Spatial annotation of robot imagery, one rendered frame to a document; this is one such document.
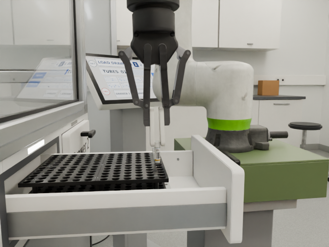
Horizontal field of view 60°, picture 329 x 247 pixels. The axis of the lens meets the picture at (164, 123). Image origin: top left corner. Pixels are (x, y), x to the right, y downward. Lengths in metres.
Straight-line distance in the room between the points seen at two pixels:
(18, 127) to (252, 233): 0.66
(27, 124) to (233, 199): 0.33
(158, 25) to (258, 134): 0.48
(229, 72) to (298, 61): 4.22
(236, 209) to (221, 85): 0.43
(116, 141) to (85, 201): 1.13
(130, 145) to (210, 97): 0.81
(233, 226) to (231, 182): 0.06
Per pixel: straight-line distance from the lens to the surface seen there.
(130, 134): 1.52
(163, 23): 0.50
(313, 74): 5.13
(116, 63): 1.51
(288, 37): 4.92
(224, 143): 0.80
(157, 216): 0.42
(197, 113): 3.58
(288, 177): 0.77
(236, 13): 4.20
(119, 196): 0.41
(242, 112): 0.80
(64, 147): 0.71
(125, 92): 1.39
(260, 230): 0.88
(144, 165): 0.51
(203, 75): 0.79
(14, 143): 0.45
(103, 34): 2.19
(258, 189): 0.75
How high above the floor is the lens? 1.04
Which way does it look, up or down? 8 degrees down
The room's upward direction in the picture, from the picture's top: straight up
